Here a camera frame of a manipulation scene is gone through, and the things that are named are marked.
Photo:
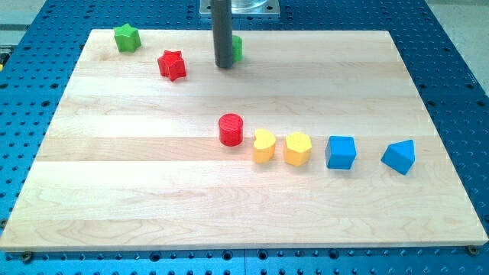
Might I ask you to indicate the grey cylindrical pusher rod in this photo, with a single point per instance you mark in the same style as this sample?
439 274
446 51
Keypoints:
221 11

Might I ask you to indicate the green cylinder block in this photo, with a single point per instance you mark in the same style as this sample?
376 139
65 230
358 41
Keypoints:
237 48

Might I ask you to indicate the red star block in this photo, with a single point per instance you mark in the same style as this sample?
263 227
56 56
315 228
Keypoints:
171 65

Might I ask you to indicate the green star block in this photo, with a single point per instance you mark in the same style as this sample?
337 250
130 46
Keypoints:
127 38

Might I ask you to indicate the red cylinder block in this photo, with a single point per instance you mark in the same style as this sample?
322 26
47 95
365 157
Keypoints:
231 129

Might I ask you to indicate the yellow heart block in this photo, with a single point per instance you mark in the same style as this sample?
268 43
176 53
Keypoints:
263 146

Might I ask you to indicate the yellow hexagon block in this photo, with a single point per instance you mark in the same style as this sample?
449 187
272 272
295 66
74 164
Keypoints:
297 149

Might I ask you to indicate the light wooden board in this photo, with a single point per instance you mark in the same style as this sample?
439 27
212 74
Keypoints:
133 161

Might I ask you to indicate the blue cube block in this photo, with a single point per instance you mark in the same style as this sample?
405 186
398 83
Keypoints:
340 152

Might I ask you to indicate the blue triangular prism block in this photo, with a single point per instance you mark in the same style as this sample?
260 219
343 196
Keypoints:
400 156

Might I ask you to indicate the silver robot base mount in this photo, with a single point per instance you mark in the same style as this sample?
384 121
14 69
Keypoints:
255 8

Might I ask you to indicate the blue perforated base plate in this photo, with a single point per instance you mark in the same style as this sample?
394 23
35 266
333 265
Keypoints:
39 69

